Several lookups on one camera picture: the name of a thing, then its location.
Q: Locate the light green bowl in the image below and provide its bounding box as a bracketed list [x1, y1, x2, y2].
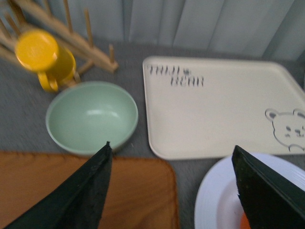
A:
[46, 82, 139, 156]

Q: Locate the beige bear serving tray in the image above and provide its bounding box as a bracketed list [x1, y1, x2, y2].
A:
[142, 57, 305, 160]

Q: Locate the orange mandarin fruit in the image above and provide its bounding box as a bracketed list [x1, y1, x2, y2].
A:
[240, 213, 251, 229]

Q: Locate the yellow mug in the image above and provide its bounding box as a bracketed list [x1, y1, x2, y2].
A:
[15, 29, 76, 92]

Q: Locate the wooden dish rack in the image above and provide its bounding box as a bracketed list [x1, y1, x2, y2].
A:
[0, 0, 119, 75]

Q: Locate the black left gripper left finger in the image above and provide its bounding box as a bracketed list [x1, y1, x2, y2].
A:
[6, 142, 112, 229]

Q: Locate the white round plate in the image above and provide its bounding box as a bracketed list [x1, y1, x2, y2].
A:
[194, 153, 305, 229]

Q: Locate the wooden cutting board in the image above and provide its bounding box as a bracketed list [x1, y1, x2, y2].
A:
[0, 151, 180, 229]

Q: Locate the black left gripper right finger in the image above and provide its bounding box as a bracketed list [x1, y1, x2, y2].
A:
[232, 146, 305, 229]

